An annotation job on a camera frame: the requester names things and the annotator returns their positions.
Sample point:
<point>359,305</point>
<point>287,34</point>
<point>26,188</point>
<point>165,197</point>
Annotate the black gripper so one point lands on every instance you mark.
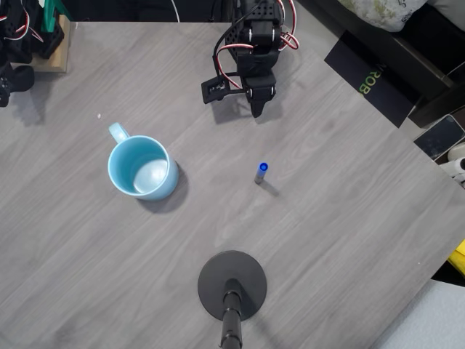
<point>261,91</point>

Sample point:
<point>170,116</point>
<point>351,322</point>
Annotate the black pen with blue cap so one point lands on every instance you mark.
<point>262,168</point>

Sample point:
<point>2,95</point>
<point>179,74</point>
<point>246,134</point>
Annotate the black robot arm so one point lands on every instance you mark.
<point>261,32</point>

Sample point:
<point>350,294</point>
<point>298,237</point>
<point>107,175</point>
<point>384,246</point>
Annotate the light blue mug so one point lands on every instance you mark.
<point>145,181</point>

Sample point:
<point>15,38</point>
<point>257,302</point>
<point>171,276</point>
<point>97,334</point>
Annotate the wooden board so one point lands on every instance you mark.
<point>61,62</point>

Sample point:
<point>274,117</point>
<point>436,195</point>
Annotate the green table clamp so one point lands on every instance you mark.
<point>49,16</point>

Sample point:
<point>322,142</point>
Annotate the black box green print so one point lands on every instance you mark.
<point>348,62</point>

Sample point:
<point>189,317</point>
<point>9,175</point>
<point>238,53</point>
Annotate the white patterned pillow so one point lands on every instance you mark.
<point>381,12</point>

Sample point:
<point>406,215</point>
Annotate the dark wooden furniture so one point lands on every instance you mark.
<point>417,54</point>

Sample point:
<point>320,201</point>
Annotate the black round base stand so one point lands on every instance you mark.
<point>218,276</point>

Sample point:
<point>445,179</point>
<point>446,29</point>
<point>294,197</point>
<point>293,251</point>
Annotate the black smartphone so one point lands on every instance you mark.
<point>439,138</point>

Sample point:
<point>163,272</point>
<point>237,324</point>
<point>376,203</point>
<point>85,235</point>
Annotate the white plastic device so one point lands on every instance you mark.
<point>457,154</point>

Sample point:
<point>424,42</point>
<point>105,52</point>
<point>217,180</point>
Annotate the grey cushion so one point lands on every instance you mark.
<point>450,9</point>

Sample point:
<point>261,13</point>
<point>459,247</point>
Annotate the yellow object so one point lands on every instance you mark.
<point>458,258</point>

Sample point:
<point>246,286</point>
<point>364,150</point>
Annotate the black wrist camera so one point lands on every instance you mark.
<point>214,89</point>

